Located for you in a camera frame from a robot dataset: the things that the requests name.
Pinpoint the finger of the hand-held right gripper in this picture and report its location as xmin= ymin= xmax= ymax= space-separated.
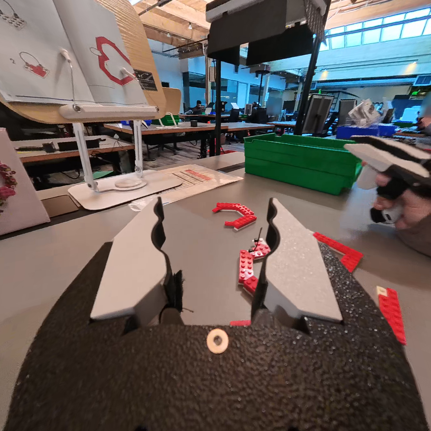
xmin=350 ymin=135 xmax=431 ymax=162
xmin=343 ymin=143 xmax=431 ymax=179

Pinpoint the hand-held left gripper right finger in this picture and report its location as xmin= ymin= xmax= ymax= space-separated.
xmin=251 ymin=198 xmax=344 ymax=325

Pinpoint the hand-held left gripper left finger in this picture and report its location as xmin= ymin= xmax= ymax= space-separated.
xmin=90 ymin=197 xmax=174 ymax=325

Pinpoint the red lego assembly with string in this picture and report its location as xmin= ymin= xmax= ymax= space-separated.
xmin=238 ymin=227 xmax=271 ymax=295

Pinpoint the curved red lego assembly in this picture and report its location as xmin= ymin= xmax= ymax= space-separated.
xmin=212 ymin=202 xmax=257 ymax=232

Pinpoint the person's right forearm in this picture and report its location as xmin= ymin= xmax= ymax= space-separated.
xmin=396 ymin=220 xmax=431 ymax=258

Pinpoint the angled red lego assembly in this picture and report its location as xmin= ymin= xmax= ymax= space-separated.
xmin=313 ymin=232 xmax=364 ymax=273

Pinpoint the straight red lego assembly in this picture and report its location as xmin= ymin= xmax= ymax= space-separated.
xmin=376 ymin=286 xmax=407 ymax=345

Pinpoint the lego instruction booklet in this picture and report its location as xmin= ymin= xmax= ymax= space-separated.
xmin=0 ymin=0 xmax=149 ymax=105

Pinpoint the person's right hand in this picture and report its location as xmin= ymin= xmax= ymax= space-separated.
xmin=373 ymin=171 xmax=431 ymax=230

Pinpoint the blue plastic bin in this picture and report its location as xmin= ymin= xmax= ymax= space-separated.
xmin=337 ymin=125 xmax=396 ymax=139

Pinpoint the clear bag of white parts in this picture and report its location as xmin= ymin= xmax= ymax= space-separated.
xmin=348 ymin=99 xmax=381 ymax=127

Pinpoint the green plastic bin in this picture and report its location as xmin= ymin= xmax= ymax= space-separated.
xmin=243 ymin=133 xmax=362 ymax=177
xmin=245 ymin=156 xmax=358 ymax=196

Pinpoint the laminated paper sheet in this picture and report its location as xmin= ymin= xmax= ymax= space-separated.
xmin=130 ymin=164 xmax=244 ymax=211

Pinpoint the flat black device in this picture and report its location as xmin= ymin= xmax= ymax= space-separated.
xmin=57 ymin=139 xmax=100 ymax=151

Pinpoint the white card with flowers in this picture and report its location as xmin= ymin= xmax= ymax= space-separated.
xmin=0 ymin=128 xmax=51 ymax=236

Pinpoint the long wooden desk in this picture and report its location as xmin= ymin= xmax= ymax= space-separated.
xmin=104 ymin=121 xmax=275 ymax=136

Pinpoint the black overhead frame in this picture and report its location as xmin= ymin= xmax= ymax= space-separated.
xmin=205 ymin=0 xmax=332 ymax=159

